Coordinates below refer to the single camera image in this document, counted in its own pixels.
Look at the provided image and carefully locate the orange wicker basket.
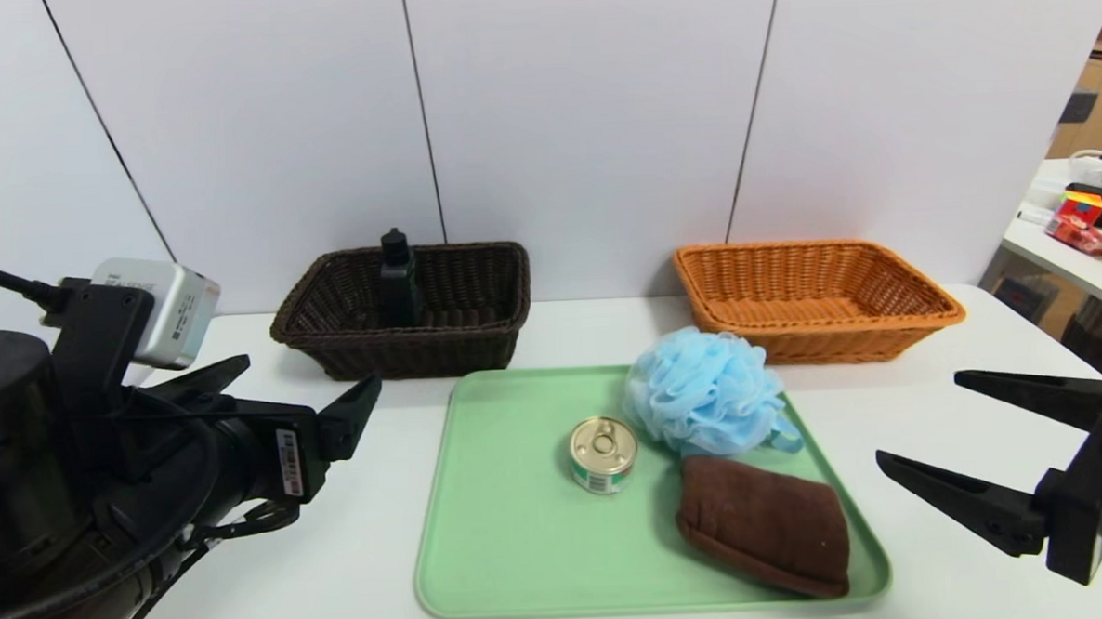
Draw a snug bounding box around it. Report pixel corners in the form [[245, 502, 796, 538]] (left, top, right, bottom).
[[670, 234, 968, 372]]

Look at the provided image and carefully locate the brown microfiber towel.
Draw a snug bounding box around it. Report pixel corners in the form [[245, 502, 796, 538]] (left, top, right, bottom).
[[673, 448, 852, 606]]

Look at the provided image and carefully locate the blue mesh bath loofah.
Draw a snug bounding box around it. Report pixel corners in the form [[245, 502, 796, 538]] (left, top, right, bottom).
[[620, 323, 803, 464]]

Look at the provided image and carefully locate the red colourful box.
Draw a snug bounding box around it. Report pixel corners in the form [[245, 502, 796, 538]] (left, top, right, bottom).
[[1041, 191, 1102, 259]]

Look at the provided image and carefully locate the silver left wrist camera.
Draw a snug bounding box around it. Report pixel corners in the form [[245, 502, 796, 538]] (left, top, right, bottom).
[[88, 254, 225, 374]]

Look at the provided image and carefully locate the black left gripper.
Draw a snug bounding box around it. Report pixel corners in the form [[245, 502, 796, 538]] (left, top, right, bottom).
[[142, 349, 387, 511]]

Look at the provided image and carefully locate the black pump bottle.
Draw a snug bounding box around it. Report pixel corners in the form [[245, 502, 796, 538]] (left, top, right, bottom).
[[378, 227, 426, 330]]

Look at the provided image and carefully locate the dark brown wicker basket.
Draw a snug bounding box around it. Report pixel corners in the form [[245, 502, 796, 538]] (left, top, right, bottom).
[[267, 241, 535, 386]]

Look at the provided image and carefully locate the green plastic tray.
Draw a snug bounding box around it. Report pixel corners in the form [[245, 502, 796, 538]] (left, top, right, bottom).
[[406, 353, 893, 619]]

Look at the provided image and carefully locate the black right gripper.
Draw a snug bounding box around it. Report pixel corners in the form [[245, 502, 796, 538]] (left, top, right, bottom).
[[871, 363, 1102, 595]]

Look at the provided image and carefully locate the small round tin can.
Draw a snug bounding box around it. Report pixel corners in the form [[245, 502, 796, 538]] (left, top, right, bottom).
[[567, 415, 640, 497]]

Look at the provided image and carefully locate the white side table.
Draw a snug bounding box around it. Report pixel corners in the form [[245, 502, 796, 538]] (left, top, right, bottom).
[[996, 159, 1102, 314]]

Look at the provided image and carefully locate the black left camera cable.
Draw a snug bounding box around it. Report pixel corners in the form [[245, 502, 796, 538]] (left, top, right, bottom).
[[0, 251, 78, 314]]

